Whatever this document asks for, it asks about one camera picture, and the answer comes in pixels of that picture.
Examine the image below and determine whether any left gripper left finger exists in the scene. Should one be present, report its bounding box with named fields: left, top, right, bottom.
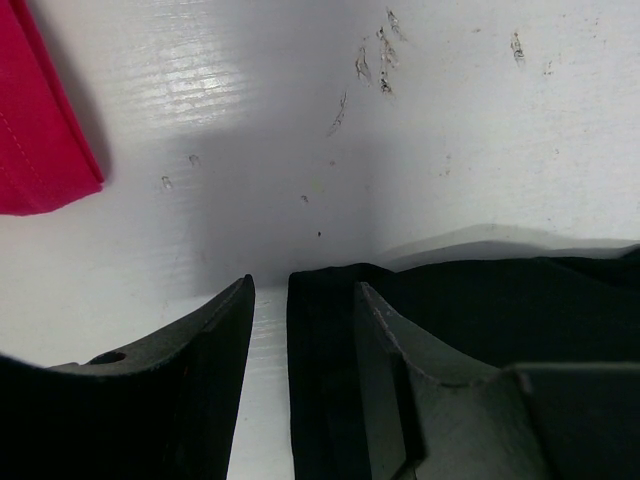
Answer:
left=1, top=276, right=255, bottom=479

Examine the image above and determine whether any red t-shirt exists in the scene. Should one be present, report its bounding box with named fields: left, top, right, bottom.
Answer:
left=0, top=1, right=104, bottom=216

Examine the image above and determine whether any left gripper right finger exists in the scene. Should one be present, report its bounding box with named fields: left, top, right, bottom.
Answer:
left=354, top=283, right=639, bottom=479

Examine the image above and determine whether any black t-shirt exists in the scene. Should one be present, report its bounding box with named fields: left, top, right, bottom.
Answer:
left=286, top=251, right=639, bottom=479

